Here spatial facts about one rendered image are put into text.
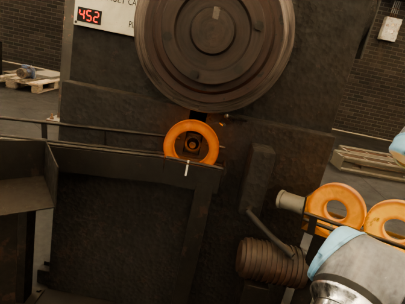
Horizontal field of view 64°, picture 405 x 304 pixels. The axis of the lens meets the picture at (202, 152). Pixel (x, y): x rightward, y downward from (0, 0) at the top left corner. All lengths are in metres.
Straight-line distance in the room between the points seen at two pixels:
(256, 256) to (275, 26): 0.67
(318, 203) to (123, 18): 0.85
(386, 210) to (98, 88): 0.95
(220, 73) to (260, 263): 0.57
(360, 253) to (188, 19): 0.69
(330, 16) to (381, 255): 0.82
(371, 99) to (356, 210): 6.91
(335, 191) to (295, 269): 0.27
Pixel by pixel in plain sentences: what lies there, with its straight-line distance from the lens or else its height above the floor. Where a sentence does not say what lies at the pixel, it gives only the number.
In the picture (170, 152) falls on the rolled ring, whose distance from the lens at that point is 1.09.
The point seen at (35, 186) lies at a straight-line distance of 1.05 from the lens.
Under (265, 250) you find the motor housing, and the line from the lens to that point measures 1.06.
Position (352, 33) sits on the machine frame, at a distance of 1.24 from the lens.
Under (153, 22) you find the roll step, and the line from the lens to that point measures 1.01.
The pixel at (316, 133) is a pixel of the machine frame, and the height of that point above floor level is 0.87.
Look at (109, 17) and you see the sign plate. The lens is 1.21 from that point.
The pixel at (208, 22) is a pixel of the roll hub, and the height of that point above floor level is 1.13.
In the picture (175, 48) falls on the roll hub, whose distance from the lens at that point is 0.93.
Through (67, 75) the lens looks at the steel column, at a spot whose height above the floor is 0.52.
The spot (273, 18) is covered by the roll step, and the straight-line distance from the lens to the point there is 1.01.
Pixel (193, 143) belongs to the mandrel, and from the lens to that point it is 1.16.
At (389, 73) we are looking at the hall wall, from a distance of 7.93.
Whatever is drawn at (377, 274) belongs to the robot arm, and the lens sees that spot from 0.60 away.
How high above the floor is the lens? 1.06
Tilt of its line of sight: 17 degrees down
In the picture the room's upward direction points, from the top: 12 degrees clockwise
